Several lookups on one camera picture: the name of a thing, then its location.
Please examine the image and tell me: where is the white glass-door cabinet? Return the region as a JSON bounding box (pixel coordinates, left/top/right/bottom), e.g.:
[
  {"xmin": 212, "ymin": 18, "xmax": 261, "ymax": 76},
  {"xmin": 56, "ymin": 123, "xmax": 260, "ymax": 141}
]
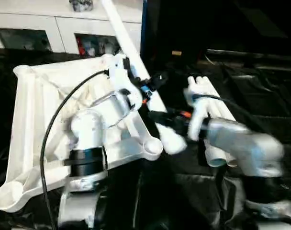
[{"xmin": 0, "ymin": 0, "xmax": 144, "ymax": 58}]

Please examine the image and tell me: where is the black glossy mat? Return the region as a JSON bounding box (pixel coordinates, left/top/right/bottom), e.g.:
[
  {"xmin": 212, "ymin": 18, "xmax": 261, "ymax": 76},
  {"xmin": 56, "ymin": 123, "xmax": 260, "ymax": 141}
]
[{"xmin": 0, "ymin": 47, "xmax": 291, "ymax": 230}]

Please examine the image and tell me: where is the large dark screen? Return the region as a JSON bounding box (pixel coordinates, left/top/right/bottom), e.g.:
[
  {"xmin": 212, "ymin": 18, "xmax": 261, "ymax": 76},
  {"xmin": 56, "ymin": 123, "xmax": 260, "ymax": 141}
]
[{"xmin": 140, "ymin": 0, "xmax": 291, "ymax": 63}]

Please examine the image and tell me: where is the white plastic table leg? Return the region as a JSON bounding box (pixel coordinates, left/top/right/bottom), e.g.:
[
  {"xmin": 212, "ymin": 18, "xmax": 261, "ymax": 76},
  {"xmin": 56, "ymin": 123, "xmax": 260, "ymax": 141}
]
[
  {"xmin": 195, "ymin": 76, "xmax": 240, "ymax": 168},
  {"xmin": 187, "ymin": 76, "xmax": 227, "ymax": 168},
  {"xmin": 101, "ymin": 0, "xmax": 188, "ymax": 155},
  {"xmin": 202, "ymin": 76, "xmax": 236, "ymax": 120}
]

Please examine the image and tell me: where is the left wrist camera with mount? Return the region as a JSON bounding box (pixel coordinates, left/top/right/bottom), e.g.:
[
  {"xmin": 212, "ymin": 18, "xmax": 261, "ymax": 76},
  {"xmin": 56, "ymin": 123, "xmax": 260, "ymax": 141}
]
[{"xmin": 107, "ymin": 54, "xmax": 146, "ymax": 111}]

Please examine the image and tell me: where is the dark bag of parts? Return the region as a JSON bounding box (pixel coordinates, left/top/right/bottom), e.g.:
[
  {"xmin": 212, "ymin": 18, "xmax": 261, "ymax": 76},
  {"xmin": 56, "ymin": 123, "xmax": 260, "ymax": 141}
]
[{"xmin": 68, "ymin": 0, "xmax": 94, "ymax": 12}]

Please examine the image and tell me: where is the white plastic table top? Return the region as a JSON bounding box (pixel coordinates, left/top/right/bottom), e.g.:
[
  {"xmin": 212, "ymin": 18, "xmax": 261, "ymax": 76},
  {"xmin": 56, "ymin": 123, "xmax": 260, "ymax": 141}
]
[{"xmin": 0, "ymin": 54, "xmax": 164, "ymax": 213}]

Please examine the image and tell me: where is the long black bar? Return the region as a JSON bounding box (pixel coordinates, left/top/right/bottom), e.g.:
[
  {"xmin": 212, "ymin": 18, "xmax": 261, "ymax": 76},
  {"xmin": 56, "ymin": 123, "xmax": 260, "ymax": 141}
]
[{"xmin": 205, "ymin": 49, "xmax": 291, "ymax": 71}]

